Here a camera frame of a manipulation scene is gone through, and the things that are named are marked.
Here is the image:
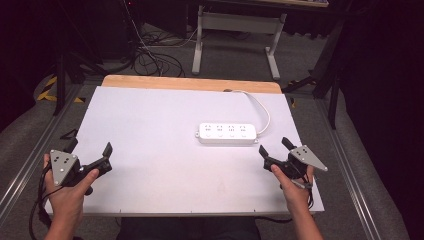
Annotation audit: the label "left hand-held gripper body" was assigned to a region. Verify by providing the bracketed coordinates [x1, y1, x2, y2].
[49, 149, 113, 197]

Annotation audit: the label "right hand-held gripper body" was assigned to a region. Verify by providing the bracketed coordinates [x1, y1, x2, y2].
[262, 144, 329, 190]

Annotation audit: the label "person's left hand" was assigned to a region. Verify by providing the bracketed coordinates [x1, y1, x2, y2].
[42, 152, 101, 228]

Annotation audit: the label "person's right hand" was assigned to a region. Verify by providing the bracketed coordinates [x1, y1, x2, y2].
[270, 163, 317, 214]

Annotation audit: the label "white power strip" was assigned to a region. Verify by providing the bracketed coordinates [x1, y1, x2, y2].
[194, 122, 260, 146]

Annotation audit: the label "white board sheet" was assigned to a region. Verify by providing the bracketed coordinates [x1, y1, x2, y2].
[44, 85, 325, 216]

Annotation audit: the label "yellow black floor tape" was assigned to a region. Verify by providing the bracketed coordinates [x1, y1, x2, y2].
[36, 75, 85, 104]

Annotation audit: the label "black tripod stand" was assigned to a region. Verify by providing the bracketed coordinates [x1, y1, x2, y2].
[49, 0, 109, 117]

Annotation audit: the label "black metal stand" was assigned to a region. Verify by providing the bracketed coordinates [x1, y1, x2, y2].
[281, 13, 349, 130]

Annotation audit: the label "person's dark trousers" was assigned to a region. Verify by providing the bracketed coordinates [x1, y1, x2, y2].
[115, 216, 262, 240]

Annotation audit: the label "wooden desk top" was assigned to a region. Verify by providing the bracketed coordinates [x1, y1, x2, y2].
[256, 0, 330, 9]

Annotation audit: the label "black strap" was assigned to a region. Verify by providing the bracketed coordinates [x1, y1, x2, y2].
[59, 128, 80, 141]

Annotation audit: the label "aluminium rail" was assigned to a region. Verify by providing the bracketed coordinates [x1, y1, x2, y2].
[314, 99, 383, 240]
[0, 84, 84, 219]

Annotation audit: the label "white power strip cable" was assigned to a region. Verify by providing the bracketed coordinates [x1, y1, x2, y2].
[229, 88, 271, 136]

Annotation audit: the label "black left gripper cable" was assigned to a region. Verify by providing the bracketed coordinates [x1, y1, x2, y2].
[28, 162, 65, 240]

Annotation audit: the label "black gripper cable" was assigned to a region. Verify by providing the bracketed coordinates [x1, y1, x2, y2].
[254, 178, 316, 224]
[28, 162, 65, 240]

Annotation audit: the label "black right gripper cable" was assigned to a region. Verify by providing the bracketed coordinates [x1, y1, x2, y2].
[254, 178, 316, 224]

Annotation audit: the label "black floor cables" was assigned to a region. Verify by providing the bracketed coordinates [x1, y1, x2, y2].
[121, 0, 201, 78]

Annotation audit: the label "white metal desk frame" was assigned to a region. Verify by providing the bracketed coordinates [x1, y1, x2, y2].
[191, 4, 288, 81]

